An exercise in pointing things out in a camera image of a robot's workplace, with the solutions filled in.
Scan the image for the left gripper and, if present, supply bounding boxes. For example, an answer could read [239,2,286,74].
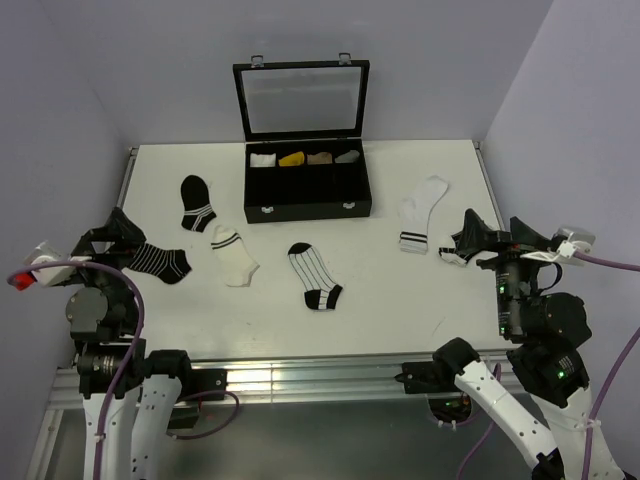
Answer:
[62,206,144,326]

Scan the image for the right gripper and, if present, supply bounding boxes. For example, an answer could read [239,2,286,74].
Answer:
[453,205,553,333]

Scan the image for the white sock with black lines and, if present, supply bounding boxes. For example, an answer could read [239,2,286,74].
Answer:
[287,242,343,311]

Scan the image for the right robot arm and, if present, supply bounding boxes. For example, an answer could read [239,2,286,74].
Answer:
[432,209,630,479]

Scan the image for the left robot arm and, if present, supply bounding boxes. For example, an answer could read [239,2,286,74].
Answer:
[66,207,195,479]

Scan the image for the black sock white vertical stripes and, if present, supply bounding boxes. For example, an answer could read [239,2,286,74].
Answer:
[438,233,472,267]

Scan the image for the black white horizontal striped sock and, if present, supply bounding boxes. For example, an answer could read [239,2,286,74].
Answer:
[128,243,192,285]

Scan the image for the long white sock striped cuff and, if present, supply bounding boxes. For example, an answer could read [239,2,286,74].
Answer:
[399,175,449,255]

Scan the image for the black sock with white stripes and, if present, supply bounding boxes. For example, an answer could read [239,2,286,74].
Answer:
[181,175,217,233]

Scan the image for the cream sock with black stripes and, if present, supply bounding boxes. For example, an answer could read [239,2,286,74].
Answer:
[211,225,260,287]

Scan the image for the grey rolled sock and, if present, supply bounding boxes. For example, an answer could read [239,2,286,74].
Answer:
[334,150,360,164]

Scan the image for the white rolled sock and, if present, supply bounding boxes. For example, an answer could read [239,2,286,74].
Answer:
[249,153,277,168]

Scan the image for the tan rolled sock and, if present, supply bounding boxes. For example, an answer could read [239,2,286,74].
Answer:
[307,152,333,165]

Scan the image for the yellow rolled sock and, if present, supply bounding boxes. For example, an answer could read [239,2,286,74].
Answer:
[278,151,306,167]

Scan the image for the black storage box with lid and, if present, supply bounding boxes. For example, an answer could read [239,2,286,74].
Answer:
[232,53,372,224]

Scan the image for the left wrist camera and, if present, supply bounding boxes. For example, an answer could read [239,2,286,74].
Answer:
[18,240,76,291]

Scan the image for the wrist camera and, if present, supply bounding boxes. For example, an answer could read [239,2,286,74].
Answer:
[521,226,596,265]
[18,240,76,291]

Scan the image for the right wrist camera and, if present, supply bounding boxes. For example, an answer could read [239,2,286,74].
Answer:
[521,226,596,265]

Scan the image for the aluminium frame rail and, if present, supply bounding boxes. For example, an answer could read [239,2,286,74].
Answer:
[49,349,574,411]

